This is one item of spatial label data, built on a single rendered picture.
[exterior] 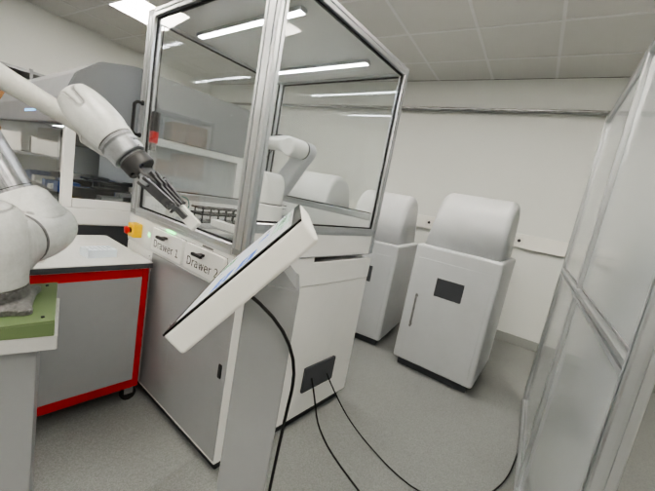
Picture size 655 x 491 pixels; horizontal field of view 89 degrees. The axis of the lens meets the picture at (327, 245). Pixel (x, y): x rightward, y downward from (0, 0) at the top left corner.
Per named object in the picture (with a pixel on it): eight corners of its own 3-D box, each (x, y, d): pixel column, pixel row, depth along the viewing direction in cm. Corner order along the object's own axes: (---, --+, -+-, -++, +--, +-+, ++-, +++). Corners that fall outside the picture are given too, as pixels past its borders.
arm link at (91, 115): (128, 120, 83) (139, 138, 95) (79, 67, 80) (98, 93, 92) (89, 146, 80) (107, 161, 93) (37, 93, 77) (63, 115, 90)
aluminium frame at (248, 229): (242, 260, 125) (287, -48, 110) (129, 212, 186) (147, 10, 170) (371, 253, 201) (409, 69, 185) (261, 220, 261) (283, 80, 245)
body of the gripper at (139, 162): (134, 147, 83) (161, 176, 84) (150, 150, 91) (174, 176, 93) (112, 167, 84) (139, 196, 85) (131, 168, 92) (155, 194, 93)
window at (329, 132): (254, 221, 128) (290, -24, 115) (253, 221, 128) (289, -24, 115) (370, 228, 196) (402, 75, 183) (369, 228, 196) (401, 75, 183)
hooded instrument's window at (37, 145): (57, 205, 189) (62, 123, 182) (-1, 171, 295) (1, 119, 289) (229, 216, 279) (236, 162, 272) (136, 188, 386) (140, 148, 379)
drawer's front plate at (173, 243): (179, 264, 150) (182, 240, 149) (150, 248, 168) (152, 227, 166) (183, 264, 152) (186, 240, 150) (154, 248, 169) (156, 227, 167)
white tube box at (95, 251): (88, 258, 153) (88, 250, 152) (79, 253, 157) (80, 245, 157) (116, 256, 163) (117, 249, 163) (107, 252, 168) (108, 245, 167)
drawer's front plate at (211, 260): (220, 285, 131) (223, 258, 130) (182, 265, 149) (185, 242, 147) (224, 285, 133) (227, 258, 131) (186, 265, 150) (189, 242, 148)
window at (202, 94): (235, 243, 131) (273, -24, 117) (139, 207, 182) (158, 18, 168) (236, 243, 132) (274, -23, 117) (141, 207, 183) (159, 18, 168)
